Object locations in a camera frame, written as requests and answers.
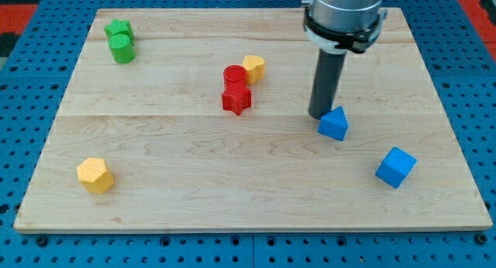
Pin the yellow hexagon block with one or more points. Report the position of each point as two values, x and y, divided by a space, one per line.
95 175

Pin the red star block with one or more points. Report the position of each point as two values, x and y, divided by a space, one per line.
236 99

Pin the blue triangle block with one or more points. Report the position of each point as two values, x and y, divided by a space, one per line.
334 124

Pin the yellow heart block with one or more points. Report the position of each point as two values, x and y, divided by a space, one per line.
255 68

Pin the green cylinder block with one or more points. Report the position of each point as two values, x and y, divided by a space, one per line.
121 48

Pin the red cylinder block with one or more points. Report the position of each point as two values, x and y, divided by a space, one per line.
234 75

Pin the green star block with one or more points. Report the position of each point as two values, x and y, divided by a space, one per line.
117 26

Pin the light wooden board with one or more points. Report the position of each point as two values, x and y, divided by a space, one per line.
182 164

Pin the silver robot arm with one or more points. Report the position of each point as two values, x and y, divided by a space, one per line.
337 26

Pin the blue cube block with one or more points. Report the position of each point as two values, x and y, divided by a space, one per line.
395 167

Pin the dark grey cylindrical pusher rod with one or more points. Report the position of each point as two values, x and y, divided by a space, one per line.
327 74

